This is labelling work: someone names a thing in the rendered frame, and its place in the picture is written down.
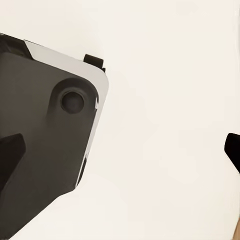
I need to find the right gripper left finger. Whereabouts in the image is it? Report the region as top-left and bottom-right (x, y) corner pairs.
(0, 133), (26, 193)

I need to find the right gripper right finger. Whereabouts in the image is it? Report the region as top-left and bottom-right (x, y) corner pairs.
(224, 133), (240, 173)

